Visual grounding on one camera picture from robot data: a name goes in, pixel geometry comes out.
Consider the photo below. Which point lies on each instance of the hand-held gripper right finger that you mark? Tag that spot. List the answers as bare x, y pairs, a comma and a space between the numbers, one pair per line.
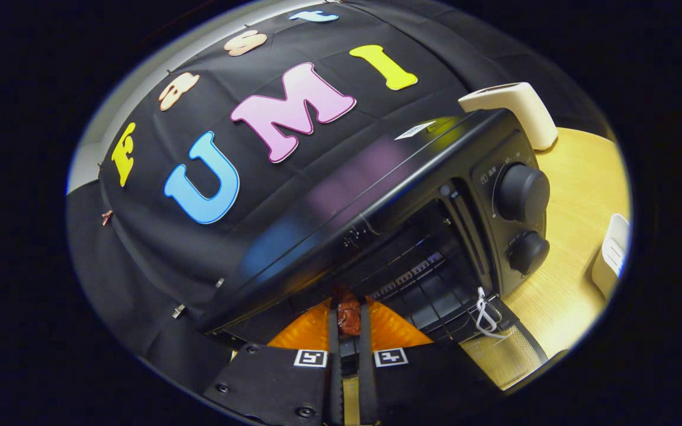
366, 373

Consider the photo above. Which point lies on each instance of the silver clip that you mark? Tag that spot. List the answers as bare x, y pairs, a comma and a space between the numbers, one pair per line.
179, 310

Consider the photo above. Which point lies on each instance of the black toaster oven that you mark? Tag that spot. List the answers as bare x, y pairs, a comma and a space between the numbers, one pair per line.
412, 165

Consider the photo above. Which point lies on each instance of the reddish brown meat strip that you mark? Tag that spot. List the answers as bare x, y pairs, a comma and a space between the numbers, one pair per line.
348, 316

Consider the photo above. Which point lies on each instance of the white rectangular ridged dish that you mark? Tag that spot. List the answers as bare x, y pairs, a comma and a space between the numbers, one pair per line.
607, 260

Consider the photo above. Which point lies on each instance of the white slot toaster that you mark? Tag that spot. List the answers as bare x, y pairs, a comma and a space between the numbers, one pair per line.
524, 109

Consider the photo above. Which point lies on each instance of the pink clip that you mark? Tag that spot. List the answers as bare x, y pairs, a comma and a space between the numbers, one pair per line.
106, 218

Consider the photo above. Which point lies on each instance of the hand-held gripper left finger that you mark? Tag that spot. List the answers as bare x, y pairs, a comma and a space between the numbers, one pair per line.
334, 367

